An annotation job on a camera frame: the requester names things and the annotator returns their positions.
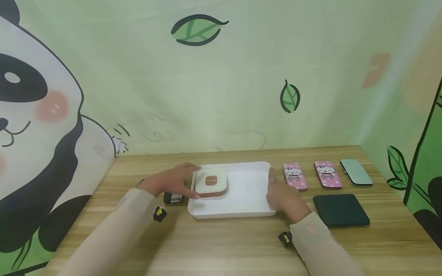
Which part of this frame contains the person's right hand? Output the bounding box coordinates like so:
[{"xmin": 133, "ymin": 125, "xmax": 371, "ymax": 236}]
[{"xmin": 266, "ymin": 168, "xmax": 312, "ymax": 224}]

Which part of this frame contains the person's left hand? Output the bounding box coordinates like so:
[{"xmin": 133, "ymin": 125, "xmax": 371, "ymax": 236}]
[{"xmin": 139, "ymin": 163, "xmax": 203, "ymax": 200}]

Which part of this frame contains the square white and pink box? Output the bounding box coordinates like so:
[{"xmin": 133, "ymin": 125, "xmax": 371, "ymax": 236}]
[{"xmin": 193, "ymin": 168, "xmax": 229, "ymax": 199}]

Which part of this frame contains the white rectangular tray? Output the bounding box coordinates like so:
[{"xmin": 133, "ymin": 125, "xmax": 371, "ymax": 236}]
[{"xmin": 187, "ymin": 161, "xmax": 277, "ymax": 220}]

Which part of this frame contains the person's right forearm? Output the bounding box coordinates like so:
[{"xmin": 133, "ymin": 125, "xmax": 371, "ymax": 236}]
[{"xmin": 289, "ymin": 212, "xmax": 366, "ymax": 276}]

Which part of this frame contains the person's left forearm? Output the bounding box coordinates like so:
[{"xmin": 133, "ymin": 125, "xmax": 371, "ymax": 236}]
[{"xmin": 57, "ymin": 187, "xmax": 158, "ymax": 276}]

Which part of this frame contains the black wrist band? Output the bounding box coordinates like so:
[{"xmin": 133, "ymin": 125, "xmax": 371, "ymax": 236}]
[
  {"xmin": 137, "ymin": 179, "xmax": 183, "ymax": 223},
  {"xmin": 278, "ymin": 231, "xmax": 294, "ymax": 248}
]

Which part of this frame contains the pink cat print case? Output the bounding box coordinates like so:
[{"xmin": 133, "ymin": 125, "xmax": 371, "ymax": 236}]
[
  {"xmin": 282, "ymin": 163, "xmax": 308, "ymax": 191},
  {"xmin": 313, "ymin": 161, "xmax": 343, "ymax": 189}
]

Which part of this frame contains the dark green square case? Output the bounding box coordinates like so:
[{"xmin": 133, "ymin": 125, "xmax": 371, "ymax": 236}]
[{"xmin": 313, "ymin": 194, "xmax": 371, "ymax": 227}]

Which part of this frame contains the light green case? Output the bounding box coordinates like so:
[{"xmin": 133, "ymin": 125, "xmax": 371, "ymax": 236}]
[{"xmin": 340, "ymin": 159, "xmax": 374, "ymax": 187}]

